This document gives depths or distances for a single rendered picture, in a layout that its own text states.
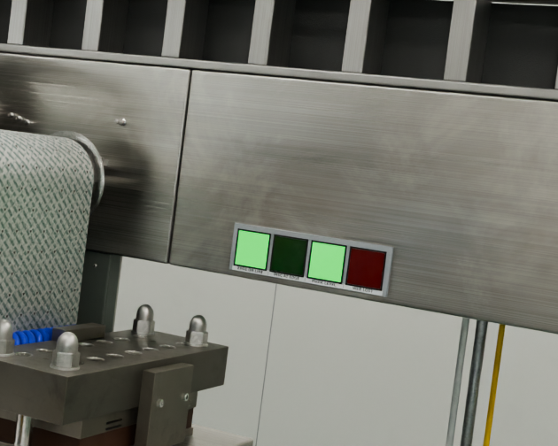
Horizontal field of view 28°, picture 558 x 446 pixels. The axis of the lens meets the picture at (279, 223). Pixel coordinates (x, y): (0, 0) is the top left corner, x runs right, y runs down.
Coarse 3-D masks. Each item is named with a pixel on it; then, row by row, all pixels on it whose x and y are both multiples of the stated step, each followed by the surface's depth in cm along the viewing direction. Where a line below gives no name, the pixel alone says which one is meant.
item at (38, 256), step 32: (0, 224) 148; (32, 224) 154; (64, 224) 160; (0, 256) 149; (32, 256) 155; (64, 256) 161; (0, 288) 150; (32, 288) 156; (64, 288) 162; (32, 320) 157; (64, 320) 163
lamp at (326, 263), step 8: (312, 248) 158; (320, 248) 157; (328, 248) 157; (336, 248) 156; (344, 248) 156; (312, 256) 158; (320, 256) 157; (328, 256) 157; (336, 256) 156; (312, 264) 158; (320, 264) 157; (328, 264) 157; (336, 264) 156; (312, 272) 158; (320, 272) 157; (328, 272) 157; (336, 272) 156; (336, 280) 156
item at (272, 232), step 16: (240, 224) 163; (272, 240) 161; (304, 240) 159; (320, 240) 158; (336, 240) 156; (272, 256) 161; (384, 256) 153; (256, 272) 162; (272, 272) 161; (304, 272) 159; (384, 272) 153; (352, 288) 155; (368, 288) 154; (384, 288) 153
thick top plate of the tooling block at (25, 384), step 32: (32, 352) 145; (96, 352) 150; (128, 352) 154; (160, 352) 156; (192, 352) 159; (224, 352) 168; (0, 384) 137; (32, 384) 135; (64, 384) 133; (96, 384) 138; (128, 384) 145; (192, 384) 160; (32, 416) 135; (64, 416) 133; (96, 416) 139
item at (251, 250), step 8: (240, 232) 163; (248, 232) 163; (240, 240) 163; (248, 240) 163; (256, 240) 162; (264, 240) 161; (240, 248) 163; (248, 248) 162; (256, 248) 162; (264, 248) 161; (240, 256) 163; (248, 256) 162; (256, 256) 162; (264, 256) 161; (240, 264) 163; (248, 264) 162; (256, 264) 162; (264, 264) 161
